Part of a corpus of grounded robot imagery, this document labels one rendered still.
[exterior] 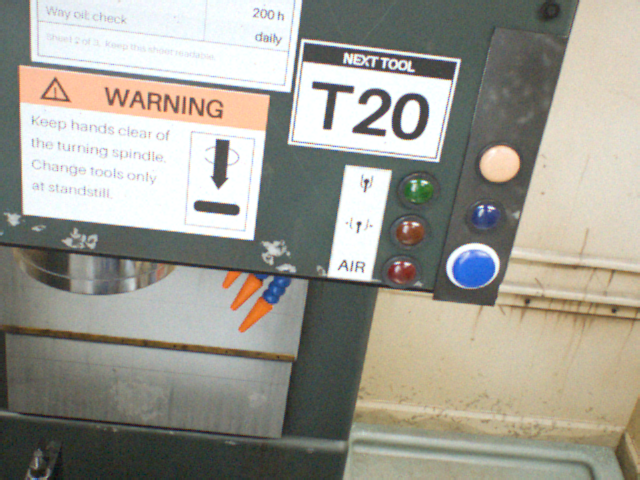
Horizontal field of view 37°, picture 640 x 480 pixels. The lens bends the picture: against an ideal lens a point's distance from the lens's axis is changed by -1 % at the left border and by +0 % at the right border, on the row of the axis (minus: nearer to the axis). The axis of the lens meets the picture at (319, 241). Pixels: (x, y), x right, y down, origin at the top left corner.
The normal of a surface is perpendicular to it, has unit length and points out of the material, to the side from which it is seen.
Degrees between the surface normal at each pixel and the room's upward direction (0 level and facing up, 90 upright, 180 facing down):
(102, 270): 90
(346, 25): 90
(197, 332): 88
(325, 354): 90
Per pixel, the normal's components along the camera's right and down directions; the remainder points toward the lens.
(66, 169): 0.00, 0.51
